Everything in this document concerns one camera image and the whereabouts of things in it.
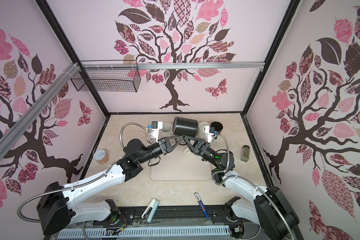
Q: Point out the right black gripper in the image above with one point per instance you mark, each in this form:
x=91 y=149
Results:
x=201 y=147

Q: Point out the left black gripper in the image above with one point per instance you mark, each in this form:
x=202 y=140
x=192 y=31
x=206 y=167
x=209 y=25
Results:
x=167 y=147

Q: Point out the black mug white base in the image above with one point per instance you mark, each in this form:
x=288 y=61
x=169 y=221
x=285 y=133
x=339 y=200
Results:
x=218 y=127

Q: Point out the cream mug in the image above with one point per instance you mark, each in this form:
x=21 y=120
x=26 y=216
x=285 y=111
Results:
x=167 y=128

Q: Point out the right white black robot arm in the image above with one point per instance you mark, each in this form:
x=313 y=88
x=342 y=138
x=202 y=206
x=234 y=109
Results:
x=265 y=206

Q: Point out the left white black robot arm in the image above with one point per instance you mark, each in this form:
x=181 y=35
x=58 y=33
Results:
x=56 y=225

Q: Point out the translucent plastic tray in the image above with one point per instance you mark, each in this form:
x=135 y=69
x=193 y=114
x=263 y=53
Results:
x=177 y=166

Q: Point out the glass spice jar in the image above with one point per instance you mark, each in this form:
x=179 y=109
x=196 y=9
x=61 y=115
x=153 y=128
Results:
x=245 y=153

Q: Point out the blue marker pen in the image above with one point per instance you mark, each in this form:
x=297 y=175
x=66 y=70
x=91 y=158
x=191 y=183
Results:
x=201 y=205

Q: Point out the white stapler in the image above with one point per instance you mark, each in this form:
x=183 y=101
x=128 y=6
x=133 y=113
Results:
x=150 y=211

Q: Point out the orange tin can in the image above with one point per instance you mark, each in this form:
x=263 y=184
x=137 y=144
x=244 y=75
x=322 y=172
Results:
x=101 y=157

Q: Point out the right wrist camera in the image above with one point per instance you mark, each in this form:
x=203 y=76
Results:
x=209 y=133

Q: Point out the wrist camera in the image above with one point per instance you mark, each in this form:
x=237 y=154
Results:
x=153 y=131
x=209 y=133

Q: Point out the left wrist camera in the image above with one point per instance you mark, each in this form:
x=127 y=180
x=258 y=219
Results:
x=153 y=131

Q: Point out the black base frame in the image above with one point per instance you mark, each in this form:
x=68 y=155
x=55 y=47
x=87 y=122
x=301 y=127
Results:
x=107 y=213

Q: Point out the back aluminium rail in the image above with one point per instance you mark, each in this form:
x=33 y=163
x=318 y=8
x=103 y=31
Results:
x=172 y=66

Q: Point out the aluminium rail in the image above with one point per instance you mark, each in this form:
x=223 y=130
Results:
x=172 y=66
x=18 y=129

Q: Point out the black wire basket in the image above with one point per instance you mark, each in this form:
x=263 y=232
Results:
x=108 y=77

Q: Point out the white slotted cable duct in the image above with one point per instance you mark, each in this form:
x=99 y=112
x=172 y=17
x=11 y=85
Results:
x=142 y=232

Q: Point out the left aluminium rail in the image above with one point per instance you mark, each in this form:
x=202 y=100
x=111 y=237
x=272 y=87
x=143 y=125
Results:
x=18 y=129

